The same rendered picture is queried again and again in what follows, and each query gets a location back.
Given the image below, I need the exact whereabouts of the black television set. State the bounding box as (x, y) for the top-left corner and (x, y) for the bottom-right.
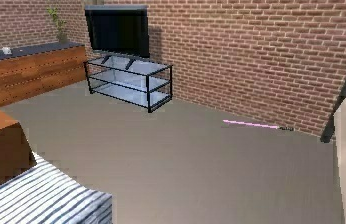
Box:
(84, 4), (151, 59)

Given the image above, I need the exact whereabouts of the green house plant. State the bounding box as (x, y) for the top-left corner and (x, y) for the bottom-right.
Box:
(46, 6), (69, 45)

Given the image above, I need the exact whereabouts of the black glass television stand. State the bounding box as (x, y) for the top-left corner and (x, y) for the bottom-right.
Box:
(83, 53), (174, 114)

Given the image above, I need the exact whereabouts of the pink baseball bat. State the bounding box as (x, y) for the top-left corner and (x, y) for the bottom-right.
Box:
(222, 119), (295, 132)

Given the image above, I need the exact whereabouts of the long wooden sideboard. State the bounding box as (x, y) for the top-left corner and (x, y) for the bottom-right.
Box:
(0, 41), (88, 112)

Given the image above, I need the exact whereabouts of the brown wooden bedside table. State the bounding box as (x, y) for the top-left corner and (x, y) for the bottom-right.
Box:
(0, 107), (38, 196)

